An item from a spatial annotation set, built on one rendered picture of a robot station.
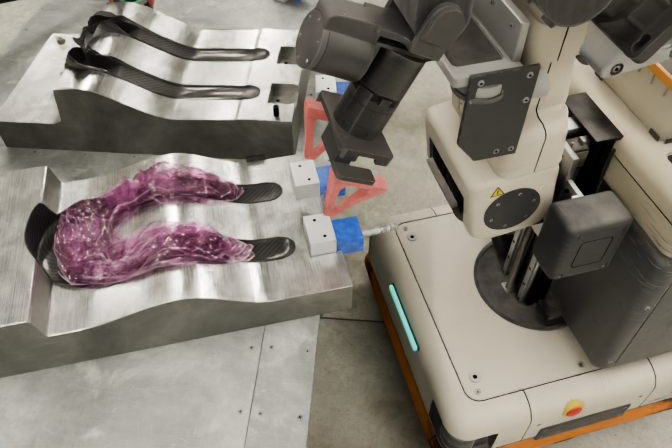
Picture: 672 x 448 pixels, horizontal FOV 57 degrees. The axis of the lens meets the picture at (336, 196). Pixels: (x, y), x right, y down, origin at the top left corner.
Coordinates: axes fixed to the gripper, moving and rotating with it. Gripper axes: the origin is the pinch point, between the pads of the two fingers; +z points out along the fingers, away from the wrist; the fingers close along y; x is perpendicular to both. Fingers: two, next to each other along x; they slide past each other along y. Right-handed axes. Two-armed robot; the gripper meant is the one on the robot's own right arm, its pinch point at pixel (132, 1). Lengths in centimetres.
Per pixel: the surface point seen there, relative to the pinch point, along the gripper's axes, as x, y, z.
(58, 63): 27.7, 4.3, -3.8
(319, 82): 28, -44, -4
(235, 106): 40, -31, -7
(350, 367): 41, -53, 81
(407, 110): -68, -67, 84
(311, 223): 63, -46, -7
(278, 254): 67, -42, -4
